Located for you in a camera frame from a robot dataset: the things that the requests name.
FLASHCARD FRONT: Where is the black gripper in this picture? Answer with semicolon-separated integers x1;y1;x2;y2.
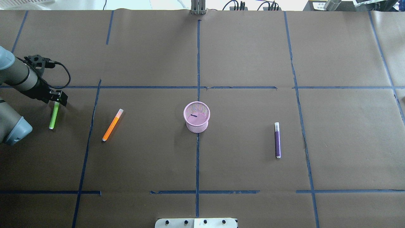
24;79;68;107

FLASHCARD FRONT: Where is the green highlighter pen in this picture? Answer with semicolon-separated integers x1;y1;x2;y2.
49;101;60;130

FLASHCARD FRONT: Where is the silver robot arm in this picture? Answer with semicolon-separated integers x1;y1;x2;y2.
0;47;72;146

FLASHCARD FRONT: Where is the orange highlighter pen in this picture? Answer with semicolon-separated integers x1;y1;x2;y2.
102;109;123;142

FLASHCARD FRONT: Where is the pink mesh pen holder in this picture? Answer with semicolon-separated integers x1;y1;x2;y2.
183;101;211;133

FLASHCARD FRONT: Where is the purple highlighter pen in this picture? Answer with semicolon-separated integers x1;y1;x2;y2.
274;122;282;159

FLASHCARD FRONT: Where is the white pillar with base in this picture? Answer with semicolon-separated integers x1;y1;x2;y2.
155;218;239;228

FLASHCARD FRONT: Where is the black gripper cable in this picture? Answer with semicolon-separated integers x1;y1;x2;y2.
16;56;71;90

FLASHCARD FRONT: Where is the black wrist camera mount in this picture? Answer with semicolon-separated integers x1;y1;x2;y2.
24;54;56;78

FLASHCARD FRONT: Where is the aluminium frame post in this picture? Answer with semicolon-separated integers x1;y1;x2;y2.
190;0;206;15

